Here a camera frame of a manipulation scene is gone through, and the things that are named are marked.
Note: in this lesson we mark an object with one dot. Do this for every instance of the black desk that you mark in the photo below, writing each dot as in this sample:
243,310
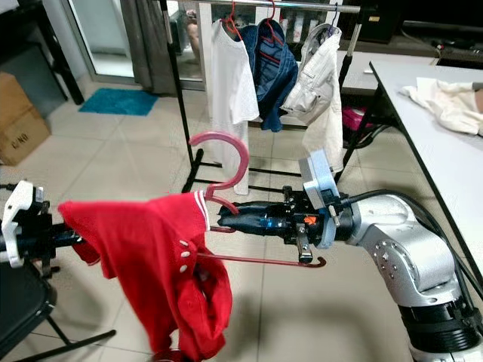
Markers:
38,30

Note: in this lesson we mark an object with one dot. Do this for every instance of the white printed t-shirt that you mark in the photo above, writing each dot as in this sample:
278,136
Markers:
232,98

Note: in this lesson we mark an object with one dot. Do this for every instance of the metal clothes rack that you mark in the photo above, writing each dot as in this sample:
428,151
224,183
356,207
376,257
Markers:
179,90

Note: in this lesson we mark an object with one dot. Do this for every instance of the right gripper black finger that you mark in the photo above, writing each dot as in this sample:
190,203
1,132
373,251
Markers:
253,225
256,208

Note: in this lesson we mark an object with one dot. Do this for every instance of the red polo shirt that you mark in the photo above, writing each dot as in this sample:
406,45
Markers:
151,264

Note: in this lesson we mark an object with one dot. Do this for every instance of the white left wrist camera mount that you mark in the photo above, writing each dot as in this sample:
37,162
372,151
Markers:
19,219

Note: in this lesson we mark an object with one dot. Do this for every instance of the large plain cardboard box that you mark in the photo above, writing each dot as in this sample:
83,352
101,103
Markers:
11,102

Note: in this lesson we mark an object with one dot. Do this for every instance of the aluminium glass sliding door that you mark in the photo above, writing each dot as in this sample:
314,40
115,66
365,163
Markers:
98,38

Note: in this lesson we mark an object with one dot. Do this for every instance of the bare person leg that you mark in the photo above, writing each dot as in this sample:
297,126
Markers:
192,38

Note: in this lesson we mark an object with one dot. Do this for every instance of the grey curtain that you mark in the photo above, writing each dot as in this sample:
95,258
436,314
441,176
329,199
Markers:
147,45

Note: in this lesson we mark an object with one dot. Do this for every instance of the teal floor mat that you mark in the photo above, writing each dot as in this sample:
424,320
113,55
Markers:
117,102

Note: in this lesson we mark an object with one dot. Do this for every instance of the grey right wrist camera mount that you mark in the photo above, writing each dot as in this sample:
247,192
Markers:
317,177

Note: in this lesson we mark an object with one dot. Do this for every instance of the grey storage box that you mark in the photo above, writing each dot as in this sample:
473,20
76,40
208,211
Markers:
41,79

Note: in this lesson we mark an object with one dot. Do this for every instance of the white box device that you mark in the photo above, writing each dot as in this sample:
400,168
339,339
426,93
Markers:
7,4

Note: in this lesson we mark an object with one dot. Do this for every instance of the red plastic hanger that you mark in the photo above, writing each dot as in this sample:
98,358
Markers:
240,154
230,24
272,54

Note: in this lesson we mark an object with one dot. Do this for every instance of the blue denim jacket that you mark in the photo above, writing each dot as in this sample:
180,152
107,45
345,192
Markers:
272,83

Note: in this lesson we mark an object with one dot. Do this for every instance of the cardboard box black lettering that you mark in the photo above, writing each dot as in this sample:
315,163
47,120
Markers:
26,139

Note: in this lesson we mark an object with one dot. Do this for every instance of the cream t-shirt green patch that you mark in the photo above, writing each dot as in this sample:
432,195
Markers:
445,102

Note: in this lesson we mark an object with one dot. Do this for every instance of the black folding chair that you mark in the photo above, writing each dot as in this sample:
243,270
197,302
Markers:
23,309

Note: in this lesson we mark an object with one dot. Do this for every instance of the white folding table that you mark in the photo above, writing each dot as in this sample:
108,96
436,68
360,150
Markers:
445,166

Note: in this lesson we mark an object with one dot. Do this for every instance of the pink bag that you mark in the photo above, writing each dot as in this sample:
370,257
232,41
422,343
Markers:
353,119

